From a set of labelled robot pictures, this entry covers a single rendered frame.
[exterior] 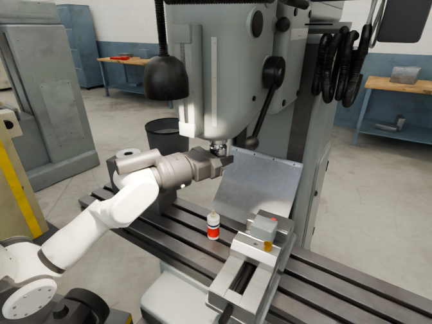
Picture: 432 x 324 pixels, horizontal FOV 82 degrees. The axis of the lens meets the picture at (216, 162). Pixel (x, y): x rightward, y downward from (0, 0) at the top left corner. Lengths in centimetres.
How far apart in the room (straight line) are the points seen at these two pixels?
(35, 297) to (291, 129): 84
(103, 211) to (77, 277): 164
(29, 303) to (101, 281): 150
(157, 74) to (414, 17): 54
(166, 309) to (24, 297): 42
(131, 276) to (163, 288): 114
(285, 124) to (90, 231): 72
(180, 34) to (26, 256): 49
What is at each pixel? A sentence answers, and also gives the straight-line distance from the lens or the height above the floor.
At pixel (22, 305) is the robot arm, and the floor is 114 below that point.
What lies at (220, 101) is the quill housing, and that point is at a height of 141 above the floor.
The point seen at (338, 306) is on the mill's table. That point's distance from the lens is 79.
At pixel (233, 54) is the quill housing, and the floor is 150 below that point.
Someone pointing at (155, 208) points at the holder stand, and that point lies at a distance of 96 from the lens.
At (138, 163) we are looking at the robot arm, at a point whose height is 129.
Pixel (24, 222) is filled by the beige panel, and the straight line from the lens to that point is 248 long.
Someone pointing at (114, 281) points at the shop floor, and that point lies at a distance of 204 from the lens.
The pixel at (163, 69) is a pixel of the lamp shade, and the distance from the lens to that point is 40.
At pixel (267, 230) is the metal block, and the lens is 70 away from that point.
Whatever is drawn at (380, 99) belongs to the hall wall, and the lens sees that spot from 481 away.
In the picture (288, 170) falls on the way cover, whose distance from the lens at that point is 102.
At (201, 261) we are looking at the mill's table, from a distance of 81.
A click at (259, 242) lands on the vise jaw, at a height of 104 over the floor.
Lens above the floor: 155
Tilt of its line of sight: 28 degrees down
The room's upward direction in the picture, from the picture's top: straight up
